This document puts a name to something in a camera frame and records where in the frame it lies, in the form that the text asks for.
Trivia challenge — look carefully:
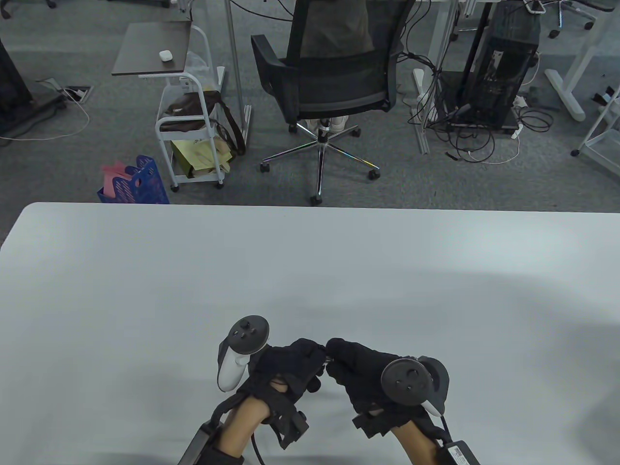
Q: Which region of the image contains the black floor cable bundle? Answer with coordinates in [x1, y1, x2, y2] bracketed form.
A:
[402, 0, 555, 165]

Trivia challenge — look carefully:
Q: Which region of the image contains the person's left forearm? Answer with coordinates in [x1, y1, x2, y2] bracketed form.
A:
[194, 395, 270, 465]

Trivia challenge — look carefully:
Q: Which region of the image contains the black wheeled chair base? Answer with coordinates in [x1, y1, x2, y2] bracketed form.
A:
[526, 0, 597, 39]

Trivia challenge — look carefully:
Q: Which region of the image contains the dark brown side table top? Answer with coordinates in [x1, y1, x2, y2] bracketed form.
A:
[111, 21, 193, 77]

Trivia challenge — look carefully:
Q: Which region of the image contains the person's right hand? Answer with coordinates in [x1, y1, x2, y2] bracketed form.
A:
[325, 338, 434, 419]

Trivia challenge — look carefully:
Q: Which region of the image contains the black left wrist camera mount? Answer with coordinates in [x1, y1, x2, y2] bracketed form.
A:
[271, 409, 310, 450]

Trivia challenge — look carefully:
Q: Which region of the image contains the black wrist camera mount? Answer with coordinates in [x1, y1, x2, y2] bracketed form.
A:
[271, 409, 310, 450]
[351, 412, 390, 439]

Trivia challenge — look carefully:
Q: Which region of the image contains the grey white hand controller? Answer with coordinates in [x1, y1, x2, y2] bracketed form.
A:
[217, 316, 270, 392]
[381, 356, 450, 416]

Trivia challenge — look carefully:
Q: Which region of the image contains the grey white right hand controller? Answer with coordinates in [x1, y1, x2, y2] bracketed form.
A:
[381, 356, 450, 416]

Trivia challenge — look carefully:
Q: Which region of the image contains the white wire rack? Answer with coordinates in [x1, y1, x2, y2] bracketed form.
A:
[571, 85, 620, 182]

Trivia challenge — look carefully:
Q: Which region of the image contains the silver metal post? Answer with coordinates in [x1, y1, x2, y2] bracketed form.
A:
[225, 0, 252, 148]

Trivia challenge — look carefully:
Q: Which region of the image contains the clear plastic bag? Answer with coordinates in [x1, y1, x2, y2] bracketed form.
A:
[186, 51, 214, 90]

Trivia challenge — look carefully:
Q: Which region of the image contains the white rolling cart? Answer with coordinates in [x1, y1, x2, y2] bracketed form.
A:
[155, 24, 227, 192]

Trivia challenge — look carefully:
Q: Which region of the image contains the blue plastic basket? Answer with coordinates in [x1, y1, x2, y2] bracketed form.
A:
[97, 155, 170, 204]

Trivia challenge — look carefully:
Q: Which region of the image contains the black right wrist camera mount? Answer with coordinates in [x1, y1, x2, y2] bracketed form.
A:
[351, 412, 390, 439]

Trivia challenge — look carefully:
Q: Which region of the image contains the pink paper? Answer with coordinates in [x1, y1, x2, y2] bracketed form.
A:
[101, 162, 139, 199]

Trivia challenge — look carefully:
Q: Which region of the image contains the grey white left hand controller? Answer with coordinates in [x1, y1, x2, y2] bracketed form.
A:
[217, 316, 270, 392]

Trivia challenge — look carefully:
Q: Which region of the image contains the black floor stand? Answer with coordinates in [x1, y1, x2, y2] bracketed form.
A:
[0, 36, 68, 139]

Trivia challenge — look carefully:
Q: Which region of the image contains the person's right forearm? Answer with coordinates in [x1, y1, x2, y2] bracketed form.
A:
[391, 420, 449, 465]

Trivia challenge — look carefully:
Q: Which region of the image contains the brown bag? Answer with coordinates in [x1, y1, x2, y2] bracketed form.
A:
[160, 90, 246, 155]

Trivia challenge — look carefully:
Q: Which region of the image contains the yellow paper bag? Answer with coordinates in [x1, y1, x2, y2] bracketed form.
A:
[170, 136, 235, 179]

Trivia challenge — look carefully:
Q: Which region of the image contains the white desk leg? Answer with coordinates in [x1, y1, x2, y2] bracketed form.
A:
[545, 15, 620, 122]
[413, 0, 461, 155]

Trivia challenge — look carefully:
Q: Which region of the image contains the black left glove cable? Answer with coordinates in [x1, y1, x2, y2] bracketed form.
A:
[249, 429, 267, 465]

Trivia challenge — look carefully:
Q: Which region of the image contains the black right forearm sensor box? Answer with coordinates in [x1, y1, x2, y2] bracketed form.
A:
[443, 438, 485, 465]

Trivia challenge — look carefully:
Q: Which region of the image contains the black mesh office chair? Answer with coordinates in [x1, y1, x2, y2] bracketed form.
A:
[251, 0, 417, 206]

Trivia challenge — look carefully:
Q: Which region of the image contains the black left forearm sensor box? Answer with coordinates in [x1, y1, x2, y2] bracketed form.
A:
[177, 421, 223, 465]

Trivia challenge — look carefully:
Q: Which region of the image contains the person's left hand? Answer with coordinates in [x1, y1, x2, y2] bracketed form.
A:
[236, 338, 326, 412]

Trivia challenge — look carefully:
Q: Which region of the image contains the black computer tower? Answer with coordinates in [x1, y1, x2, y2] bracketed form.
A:
[458, 2, 541, 129]

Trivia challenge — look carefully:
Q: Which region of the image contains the white floor cable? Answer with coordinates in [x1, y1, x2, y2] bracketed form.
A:
[0, 94, 91, 142]

